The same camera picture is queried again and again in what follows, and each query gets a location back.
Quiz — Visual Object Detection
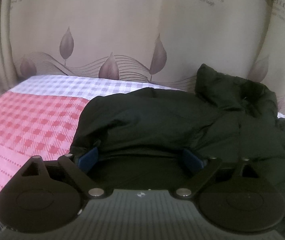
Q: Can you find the black puffer jacket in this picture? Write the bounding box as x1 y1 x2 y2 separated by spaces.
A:
70 65 285 237

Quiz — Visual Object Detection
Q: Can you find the pink purple checked bedsheet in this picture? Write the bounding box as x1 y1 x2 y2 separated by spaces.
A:
0 74 285 234

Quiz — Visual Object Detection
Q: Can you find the beige leaf print curtain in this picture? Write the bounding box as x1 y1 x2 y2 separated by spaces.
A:
0 0 285 115

